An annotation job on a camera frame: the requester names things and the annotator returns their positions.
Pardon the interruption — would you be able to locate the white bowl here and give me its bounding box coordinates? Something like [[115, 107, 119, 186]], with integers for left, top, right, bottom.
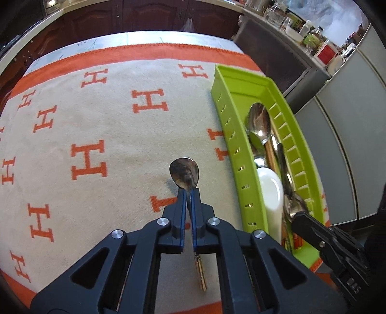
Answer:
[[285, 27, 303, 41]]

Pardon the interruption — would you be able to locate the orange and beige printed blanket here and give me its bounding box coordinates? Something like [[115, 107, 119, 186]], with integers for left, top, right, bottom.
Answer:
[[0, 42, 332, 314]]

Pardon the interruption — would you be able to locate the glass jar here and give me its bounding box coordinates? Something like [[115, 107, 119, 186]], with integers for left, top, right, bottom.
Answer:
[[265, 6, 287, 29]]

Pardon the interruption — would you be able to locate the grey refrigerator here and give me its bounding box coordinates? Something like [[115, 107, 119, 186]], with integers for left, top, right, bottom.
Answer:
[[294, 24, 386, 227]]

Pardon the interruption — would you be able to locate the grey metal cabinet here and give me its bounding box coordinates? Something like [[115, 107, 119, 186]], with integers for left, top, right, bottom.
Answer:
[[232, 14, 332, 100]]

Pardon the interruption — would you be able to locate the green plastic utensil tray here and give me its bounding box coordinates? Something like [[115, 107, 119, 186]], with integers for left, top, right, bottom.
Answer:
[[210, 64, 328, 269]]

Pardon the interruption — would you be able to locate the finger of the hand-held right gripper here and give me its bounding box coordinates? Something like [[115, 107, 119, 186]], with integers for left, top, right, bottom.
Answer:
[[292, 222, 324, 251], [294, 212, 332, 239]]

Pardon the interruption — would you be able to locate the red container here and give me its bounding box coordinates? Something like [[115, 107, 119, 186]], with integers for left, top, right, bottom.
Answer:
[[315, 41, 338, 65]]

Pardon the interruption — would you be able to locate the metal fork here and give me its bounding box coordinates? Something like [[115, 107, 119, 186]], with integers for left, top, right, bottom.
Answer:
[[282, 181, 310, 219]]

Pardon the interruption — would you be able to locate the white ceramic spoon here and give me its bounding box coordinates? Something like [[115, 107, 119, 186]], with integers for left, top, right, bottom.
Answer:
[[256, 167, 285, 242]]

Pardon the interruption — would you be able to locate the bottle with green label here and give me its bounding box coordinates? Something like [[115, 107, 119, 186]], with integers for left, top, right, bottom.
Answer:
[[303, 27, 323, 50]]

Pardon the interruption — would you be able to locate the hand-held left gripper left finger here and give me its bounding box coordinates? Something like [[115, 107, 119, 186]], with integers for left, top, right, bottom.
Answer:
[[30, 189, 186, 314]]

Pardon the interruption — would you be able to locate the metal spoon with gold handle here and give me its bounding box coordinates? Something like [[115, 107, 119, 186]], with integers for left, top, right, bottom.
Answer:
[[169, 157, 208, 292]]

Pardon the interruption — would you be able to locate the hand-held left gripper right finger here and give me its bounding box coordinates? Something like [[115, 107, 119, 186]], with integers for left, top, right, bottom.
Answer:
[[191, 189, 347, 314]]

